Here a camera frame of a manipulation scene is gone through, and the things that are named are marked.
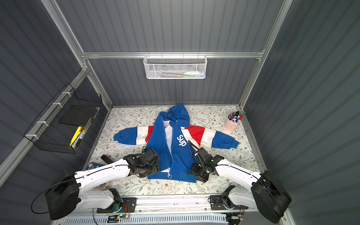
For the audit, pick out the yellow marker in basket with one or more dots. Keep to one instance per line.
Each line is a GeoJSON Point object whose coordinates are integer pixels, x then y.
{"type": "Point", "coordinates": [76, 134]}

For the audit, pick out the black wire wall basket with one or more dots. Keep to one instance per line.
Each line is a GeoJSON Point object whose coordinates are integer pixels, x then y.
{"type": "Point", "coordinates": [47, 134]}

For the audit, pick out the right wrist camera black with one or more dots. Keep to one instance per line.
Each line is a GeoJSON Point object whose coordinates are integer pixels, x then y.
{"type": "Point", "coordinates": [202, 153]}

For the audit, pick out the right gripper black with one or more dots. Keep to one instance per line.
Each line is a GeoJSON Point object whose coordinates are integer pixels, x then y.
{"type": "Point", "coordinates": [195, 170]}

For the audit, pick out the white wire mesh basket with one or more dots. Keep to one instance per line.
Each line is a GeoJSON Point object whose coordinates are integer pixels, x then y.
{"type": "Point", "coordinates": [175, 68]}

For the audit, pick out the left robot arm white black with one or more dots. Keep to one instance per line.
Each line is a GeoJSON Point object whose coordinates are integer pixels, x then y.
{"type": "Point", "coordinates": [73, 190]}

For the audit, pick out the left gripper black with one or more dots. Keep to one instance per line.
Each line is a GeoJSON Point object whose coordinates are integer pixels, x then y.
{"type": "Point", "coordinates": [153, 166]}

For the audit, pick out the black notebook in basket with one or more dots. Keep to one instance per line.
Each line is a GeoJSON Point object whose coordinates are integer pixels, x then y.
{"type": "Point", "coordinates": [77, 116]}

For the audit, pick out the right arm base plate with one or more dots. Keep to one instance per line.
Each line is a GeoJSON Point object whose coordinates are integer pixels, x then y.
{"type": "Point", "coordinates": [218, 202]}

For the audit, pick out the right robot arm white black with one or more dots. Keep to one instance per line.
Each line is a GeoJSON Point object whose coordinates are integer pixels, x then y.
{"type": "Point", "coordinates": [260, 191]}

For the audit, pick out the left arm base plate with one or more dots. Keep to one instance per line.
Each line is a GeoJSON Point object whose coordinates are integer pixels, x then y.
{"type": "Point", "coordinates": [124, 205]}

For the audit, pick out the small black remote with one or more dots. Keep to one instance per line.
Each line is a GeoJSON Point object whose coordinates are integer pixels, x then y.
{"type": "Point", "coordinates": [106, 159]}

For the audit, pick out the blue picture book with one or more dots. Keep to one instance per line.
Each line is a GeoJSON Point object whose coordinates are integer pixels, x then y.
{"type": "Point", "coordinates": [93, 165]}

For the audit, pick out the floral table mat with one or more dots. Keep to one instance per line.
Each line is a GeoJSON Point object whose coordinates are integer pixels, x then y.
{"type": "Point", "coordinates": [212, 117]}

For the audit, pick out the blue red white jacket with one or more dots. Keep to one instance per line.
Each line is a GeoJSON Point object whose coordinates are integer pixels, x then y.
{"type": "Point", "coordinates": [169, 137]}

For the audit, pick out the pink pen cup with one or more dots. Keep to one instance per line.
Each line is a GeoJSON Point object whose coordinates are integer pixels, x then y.
{"type": "Point", "coordinates": [233, 121]}

